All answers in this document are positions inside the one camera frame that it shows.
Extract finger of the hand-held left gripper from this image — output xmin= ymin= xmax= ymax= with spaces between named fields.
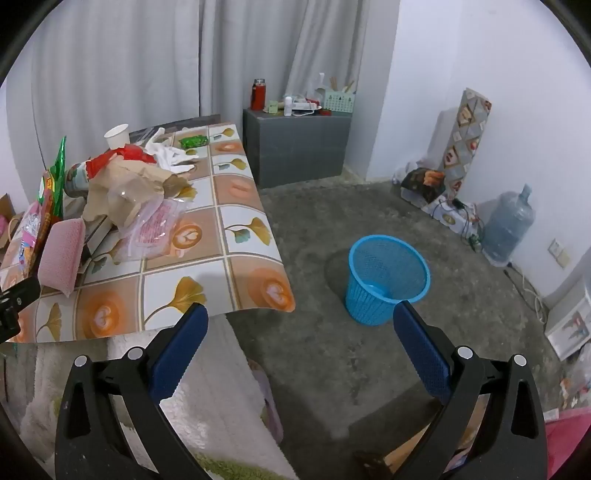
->
xmin=0 ymin=277 xmax=42 ymax=343

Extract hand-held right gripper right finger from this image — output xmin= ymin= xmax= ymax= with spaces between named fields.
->
xmin=392 ymin=300 xmax=548 ymax=480

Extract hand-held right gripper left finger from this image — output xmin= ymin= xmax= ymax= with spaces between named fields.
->
xmin=54 ymin=302 xmax=213 ymax=480

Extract pink orange chips packet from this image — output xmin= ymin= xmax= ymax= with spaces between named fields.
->
xmin=0 ymin=173 xmax=56 ymax=278

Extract blue plastic wastebasket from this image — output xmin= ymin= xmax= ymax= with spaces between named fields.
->
xmin=345 ymin=235 xmax=431 ymax=326

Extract tall green foil packet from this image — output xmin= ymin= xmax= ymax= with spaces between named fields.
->
xmin=48 ymin=136 xmax=68 ymax=222

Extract clear pink plastic bag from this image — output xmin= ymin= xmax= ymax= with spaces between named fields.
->
xmin=108 ymin=185 xmax=190 ymax=264

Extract red plastic wrapper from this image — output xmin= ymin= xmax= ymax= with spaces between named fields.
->
xmin=85 ymin=144 xmax=158 ymax=178

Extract pink sponge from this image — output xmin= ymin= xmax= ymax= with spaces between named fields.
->
xmin=38 ymin=218 xmax=88 ymax=298

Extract white plush toy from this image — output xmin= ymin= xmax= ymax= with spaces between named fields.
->
xmin=0 ymin=316 xmax=296 ymax=480

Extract cardboard box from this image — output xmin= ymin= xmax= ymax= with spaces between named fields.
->
xmin=0 ymin=194 xmax=26 ymax=252

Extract brown wooden board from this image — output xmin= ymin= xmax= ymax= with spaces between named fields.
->
xmin=355 ymin=427 xmax=481 ymax=476

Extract white printed box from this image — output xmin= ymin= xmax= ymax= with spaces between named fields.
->
xmin=545 ymin=284 xmax=591 ymax=361

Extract large clear water jug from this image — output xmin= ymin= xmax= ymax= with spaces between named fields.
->
xmin=482 ymin=184 xmax=536 ymax=264

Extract brown paper bag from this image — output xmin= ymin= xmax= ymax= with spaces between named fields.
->
xmin=83 ymin=157 xmax=192 ymax=227

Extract dark printed box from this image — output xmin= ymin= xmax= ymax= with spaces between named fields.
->
xmin=401 ymin=167 xmax=446 ymax=206

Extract pink cloth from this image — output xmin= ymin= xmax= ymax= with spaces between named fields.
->
xmin=542 ymin=408 xmax=591 ymax=480

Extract white paper cup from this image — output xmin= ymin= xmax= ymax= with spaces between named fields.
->
xmin=104 ymin=124 xmax=130 ymax=151

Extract white cotton gloves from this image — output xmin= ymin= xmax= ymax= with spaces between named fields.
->
xmin=139 ymin=127 xmax=199 ymax=176

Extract patterned rolled sheet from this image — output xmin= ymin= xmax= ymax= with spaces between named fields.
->
xmin=441 ymin=88 xmax=492 ymax=204

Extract dark printed sheet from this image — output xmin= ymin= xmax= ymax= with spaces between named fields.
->
xmin=128 ymin=113 xmax=222 ymax=139

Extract grey cabinet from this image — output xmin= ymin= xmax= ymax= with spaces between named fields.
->
xmin=242 ymin=107 xmax=354 ymax=189

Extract grey curtain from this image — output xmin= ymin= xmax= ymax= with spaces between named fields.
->
xmin=32 ymin=0 xmax=400 ymax=148

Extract pale green basket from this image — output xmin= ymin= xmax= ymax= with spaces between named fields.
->
xmin=322 ymin=90 xmax=357 ymax=114

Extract red thermos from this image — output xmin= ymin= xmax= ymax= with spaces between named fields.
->
xmin=250 ymin=78 xmax=267 ymax=112

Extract white cable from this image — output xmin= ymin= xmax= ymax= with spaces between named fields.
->
xmin=505 ymin=263 xmax=548 ymax=324

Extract black cable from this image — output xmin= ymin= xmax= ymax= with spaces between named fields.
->
xmin=443 ymin=196 xmax=485 ymax=252

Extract wall socket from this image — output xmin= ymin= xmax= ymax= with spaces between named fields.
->
xmin=548 ymin=239 xmax=571 ymax=268

